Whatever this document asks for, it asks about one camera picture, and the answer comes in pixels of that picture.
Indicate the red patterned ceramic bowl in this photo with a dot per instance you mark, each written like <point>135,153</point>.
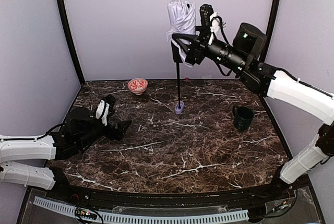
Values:
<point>137,86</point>

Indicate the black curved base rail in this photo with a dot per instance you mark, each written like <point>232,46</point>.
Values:
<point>101,199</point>

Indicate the dark green mug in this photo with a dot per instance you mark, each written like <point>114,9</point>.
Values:
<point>243,116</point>

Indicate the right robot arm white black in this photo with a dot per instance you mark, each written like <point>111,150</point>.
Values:
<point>241,57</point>

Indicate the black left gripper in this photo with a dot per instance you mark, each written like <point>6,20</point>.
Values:
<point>107,130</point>

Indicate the right black corner post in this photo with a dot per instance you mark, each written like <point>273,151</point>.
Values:
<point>270,28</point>

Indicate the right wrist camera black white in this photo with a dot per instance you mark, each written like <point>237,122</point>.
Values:
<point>211,19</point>

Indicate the lavender folding umbrella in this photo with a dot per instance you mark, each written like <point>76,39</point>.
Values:
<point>182,17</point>

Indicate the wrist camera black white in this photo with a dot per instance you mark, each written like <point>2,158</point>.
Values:
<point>211,19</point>
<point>105,109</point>

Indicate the small circuit board with wires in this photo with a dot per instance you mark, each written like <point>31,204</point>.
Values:
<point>84,215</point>

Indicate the left black corner post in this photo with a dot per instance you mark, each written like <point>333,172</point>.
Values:
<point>69,40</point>

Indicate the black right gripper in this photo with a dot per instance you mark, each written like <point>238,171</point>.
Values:
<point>198,50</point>

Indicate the white slotted cable duct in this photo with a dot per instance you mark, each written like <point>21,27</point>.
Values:
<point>122,214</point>

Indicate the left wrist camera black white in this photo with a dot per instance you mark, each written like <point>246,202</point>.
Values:
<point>105,109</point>

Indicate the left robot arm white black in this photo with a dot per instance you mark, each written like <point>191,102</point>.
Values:
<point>75,136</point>

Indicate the black corner post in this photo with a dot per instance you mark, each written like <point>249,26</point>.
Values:
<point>69,40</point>
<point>270,28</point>

